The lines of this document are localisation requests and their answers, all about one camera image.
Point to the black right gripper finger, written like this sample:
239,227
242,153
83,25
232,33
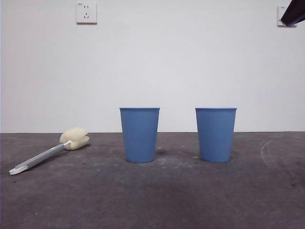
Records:
295,10
292,23

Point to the blue ribbed plastic cup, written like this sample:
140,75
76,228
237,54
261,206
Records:
215,136
140,136

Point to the white wall socket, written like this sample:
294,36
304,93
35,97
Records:
279,12
87,13

